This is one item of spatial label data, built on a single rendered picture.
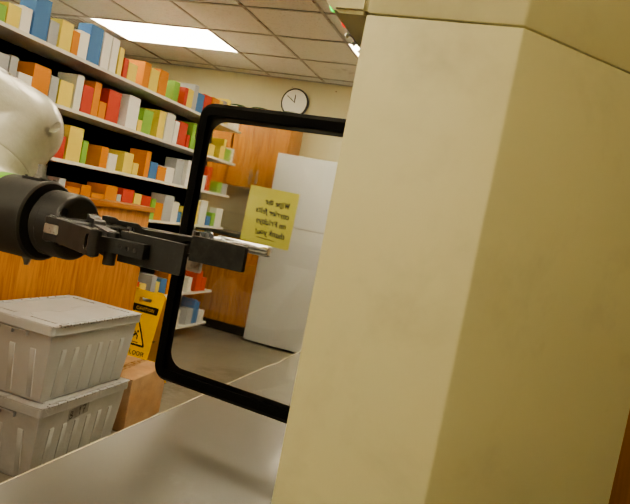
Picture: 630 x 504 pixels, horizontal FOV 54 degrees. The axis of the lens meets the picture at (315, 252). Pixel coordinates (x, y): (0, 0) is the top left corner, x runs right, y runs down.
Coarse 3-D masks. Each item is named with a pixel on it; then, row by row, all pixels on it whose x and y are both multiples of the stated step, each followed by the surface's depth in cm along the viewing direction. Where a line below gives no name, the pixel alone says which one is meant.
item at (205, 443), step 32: (160, 416) 87; (192, 416) 90; (224, 416) 93; (256, 416) 95; (96, 448) 73; (128, 448) 75; (160, 448) 77; (192, 448) 79; (224, 448) 81; (256, 448) 83; (32, 480) 63; (64, 480) 64; (96, 480) 65; (128, 480) 67; (160, 480) 68; (192, 480) 70; (224, 480) 71; (256, 480) 73
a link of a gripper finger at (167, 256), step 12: (132, 240) 58; (144, 240) 58; (156, 240) 57; (168, 240) 57; (156, 252) 57; (168, 252) 57; (180, 252) 57; (132, 264) 58; (144, 264) 58; (156, 264) 57; (168, 264) 57; (180, 264) 57
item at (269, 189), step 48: (240, 144) 84; (288, 144) 81; (336, 144) 78; (240, 192) 84; (288, 192) 81; (240, 240) 83; (288, 240) 80; (192, 288) 86; (240, 288) 83; (288, 288) 80; (192, 336) 86; (240, 336) 83; (288, 336) 80; (240, 384) 83; (288, 384) 80
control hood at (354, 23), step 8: (328, 0) 45; (336, 0) 45; (344, 0) 45; (352, 0) 45; (360, 0) 44; (368, 0) 44; (336, 8) 45; (344, 8) 45; (352, 8) 45; (360, 8) 44; (368, 8) 44; (344, 16) 46; (352, 16) 45; (360, 16) 45; (344, 24) 48; (352, 24) 47; (360, 24) 47; (352, 32) 50; (360, 32) 49; (360, 40) 51
